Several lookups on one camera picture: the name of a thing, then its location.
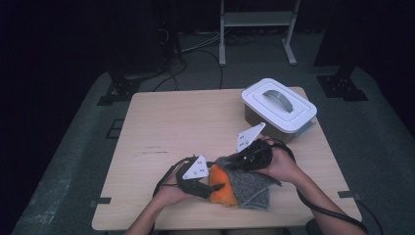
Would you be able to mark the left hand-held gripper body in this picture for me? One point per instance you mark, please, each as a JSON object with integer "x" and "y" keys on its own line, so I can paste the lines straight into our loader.
{"x": 192, "y": 171}

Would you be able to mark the person's right hand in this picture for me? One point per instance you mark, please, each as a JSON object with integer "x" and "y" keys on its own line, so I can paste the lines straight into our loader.
{"x": 284, "y": 166}

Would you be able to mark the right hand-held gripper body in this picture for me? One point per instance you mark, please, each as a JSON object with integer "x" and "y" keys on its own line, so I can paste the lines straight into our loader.
{"x": 257, "y": 158}

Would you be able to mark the white metal stand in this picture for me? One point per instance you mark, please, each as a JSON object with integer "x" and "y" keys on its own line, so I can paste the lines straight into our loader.
{"x": 256, "y": 19}

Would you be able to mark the black tape strip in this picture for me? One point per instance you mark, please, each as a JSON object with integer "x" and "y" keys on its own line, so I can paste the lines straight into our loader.
{"x": 347, "y": 195}
{"x": 102, "y": 200}

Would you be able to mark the orange plush toy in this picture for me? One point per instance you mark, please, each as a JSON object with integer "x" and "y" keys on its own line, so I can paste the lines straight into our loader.
{"x": 221, "y": 189}

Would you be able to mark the black stand base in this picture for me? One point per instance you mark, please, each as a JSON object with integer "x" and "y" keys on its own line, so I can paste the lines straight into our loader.
{"x": 122, "y": 89}
{"x": 342, "y": 86}

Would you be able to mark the person's left hand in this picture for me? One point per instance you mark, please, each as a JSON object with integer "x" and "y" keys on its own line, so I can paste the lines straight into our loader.
{"x": 169, "y": 194}

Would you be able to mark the brown transparent storage box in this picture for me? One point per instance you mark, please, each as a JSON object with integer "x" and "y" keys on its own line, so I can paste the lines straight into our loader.
{"x": 261, "y": 125}

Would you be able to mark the black rounded object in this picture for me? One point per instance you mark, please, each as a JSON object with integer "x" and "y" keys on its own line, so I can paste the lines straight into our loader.
{"x": 311, "y": 228}

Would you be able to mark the grey fluffy cloth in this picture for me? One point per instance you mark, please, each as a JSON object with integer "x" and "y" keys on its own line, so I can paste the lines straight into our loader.
{"x": 251, "y": 189}

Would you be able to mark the black floor tape marking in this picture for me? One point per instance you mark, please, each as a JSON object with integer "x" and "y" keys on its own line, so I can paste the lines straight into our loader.
{"x": 115, "y": 129}

